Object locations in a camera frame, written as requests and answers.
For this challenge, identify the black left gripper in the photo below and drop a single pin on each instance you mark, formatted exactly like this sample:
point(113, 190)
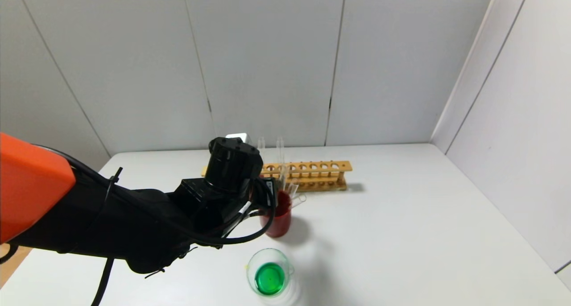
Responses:
point(269, 186)

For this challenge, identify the test tube with blue pigment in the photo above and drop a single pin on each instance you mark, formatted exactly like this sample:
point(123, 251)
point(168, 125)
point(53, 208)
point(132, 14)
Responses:
point(282, 174)
point(280, 150)

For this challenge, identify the empty glass test tube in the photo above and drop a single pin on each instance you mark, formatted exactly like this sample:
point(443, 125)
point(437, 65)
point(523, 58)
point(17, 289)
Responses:
point(298, 200)

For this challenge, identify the test tube with red pigment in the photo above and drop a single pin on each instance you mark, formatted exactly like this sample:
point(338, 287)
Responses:
point(261, 142)

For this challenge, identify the wooden test tube rack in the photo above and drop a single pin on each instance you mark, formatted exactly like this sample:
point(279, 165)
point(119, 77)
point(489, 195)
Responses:
point(321, 167)

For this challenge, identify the red plastic cup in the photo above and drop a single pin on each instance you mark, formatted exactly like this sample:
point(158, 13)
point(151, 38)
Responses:
point(281, 221)

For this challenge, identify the clear glass beaker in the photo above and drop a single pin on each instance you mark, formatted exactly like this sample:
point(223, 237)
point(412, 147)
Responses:
point(270, 277)

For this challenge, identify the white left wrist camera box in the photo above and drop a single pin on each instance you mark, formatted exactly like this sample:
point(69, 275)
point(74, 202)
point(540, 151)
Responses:
point(236, 136)

